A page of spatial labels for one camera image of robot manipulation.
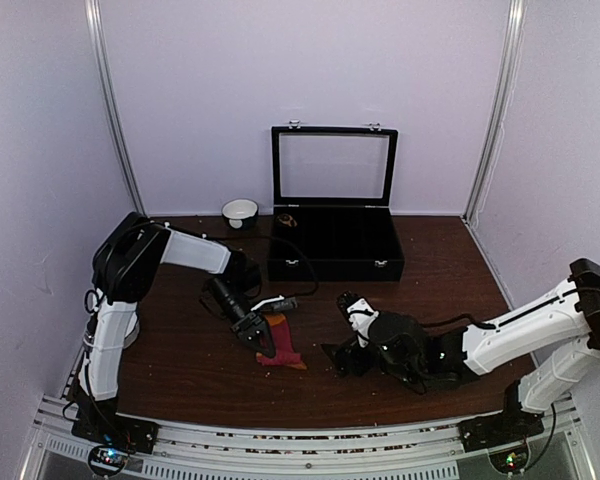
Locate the small white bowl dark rim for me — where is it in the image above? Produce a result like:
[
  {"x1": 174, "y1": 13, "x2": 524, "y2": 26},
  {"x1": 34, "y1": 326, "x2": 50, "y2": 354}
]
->
[{"x1": 221, "y1": 199, "x2": 259, "y2": 230}]

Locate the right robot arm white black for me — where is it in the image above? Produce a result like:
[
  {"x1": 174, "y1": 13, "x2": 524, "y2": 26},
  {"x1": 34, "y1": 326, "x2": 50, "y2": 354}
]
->
[{"x1": 322, "y1": 258, "x2": 600, "y2": 442}]

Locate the white fluted dish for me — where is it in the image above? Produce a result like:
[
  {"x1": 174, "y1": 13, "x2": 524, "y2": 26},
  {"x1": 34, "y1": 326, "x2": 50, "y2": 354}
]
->
[{"x1": 123, "y1": 314, "x2": 140, "y2": 349}]

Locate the aluminium corner post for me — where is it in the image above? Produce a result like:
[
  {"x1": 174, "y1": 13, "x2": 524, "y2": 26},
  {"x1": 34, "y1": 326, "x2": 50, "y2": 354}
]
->
[
  {"x1": 463, "y1": 0, "x2": 527, "y2": 226},
  {"x1": 84, "y1": 0, "x2": 146, "y2": 215}
]

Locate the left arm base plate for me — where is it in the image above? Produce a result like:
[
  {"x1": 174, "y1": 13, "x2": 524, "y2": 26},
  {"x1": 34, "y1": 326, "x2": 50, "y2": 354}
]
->
[{"x1": 71, "y1": 406, "x2": 159, "y2": 454}]

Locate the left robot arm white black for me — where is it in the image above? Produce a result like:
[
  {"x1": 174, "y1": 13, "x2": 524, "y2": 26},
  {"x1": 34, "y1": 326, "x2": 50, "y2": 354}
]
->
[{"x1": 75, "y1": 212, "x2": 276, "y2": 444}]

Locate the black tan argyle sock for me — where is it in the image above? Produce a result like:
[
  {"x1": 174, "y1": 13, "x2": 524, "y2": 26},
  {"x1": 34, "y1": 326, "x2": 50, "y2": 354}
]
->
[{"x1": 274, "y1": 213, "x2": 298, "y2": 228}]

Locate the maroon orange-toed sock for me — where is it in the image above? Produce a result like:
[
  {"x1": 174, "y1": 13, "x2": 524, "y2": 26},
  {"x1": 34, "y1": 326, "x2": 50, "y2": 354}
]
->
[{"x1": 256, "y1": 313, "x2": 307, "y2": 370}]

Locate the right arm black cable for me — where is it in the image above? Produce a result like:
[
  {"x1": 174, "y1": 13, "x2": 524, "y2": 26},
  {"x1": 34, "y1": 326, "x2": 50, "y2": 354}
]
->
[{"x1": 419, "y1": 284, "x2": 600, "y2": 331}]

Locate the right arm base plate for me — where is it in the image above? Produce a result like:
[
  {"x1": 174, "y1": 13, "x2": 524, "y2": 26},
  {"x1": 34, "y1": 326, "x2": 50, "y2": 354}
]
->
[{"x1": 457, "y1": 402, "x2": 544, "y2": 452}]

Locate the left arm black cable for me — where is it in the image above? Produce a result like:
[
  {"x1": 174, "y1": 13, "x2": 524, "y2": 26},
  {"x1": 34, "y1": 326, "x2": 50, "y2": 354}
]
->
[{"x1": 224, "y1": 234, "x2": 320, "y2": 299}]

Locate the black display case glass lid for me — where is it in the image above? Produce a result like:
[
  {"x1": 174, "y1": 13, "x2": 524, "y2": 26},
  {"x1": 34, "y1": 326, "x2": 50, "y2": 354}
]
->
[{"x1": 267, "y1": 125, "x2": 405, "y2": 282}]

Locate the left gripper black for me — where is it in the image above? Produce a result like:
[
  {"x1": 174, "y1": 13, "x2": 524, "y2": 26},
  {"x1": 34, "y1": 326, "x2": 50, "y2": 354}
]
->
[{"x1": 207, "y1": 277, "x2": 276, "y2": 359}]

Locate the right aluminium corner post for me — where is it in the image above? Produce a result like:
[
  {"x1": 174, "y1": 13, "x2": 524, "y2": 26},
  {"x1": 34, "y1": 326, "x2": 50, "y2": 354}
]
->
[{"x1": 463, "y1": 0, "x2": 527, "y2": 226}]

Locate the left aluminium corner post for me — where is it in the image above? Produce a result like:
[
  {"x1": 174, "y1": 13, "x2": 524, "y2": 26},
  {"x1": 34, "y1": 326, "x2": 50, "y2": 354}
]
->
[{"x1": 84, "y1": 0, "x2": 146, "y2": 215}]

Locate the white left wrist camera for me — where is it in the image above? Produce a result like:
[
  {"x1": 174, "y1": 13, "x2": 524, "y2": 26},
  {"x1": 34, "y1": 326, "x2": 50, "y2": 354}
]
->
[{"x1": 251, "y1": 295, "x2": 298, "y2": 313}]

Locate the aluminium front rail frame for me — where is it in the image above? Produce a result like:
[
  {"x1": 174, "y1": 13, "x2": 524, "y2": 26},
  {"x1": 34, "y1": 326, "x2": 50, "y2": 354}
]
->
[{"x1": 17, "y1": 392, "x2": 599, "y2": 480}]

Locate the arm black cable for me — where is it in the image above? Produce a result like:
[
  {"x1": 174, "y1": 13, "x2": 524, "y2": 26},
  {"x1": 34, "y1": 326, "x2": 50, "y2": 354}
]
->
[
  {"x1": 224, "y1": 234, "x2": 320, "y2": 299},
  {"x1": 419, "y1": 284, "x2": 600, "y2": 331}
]

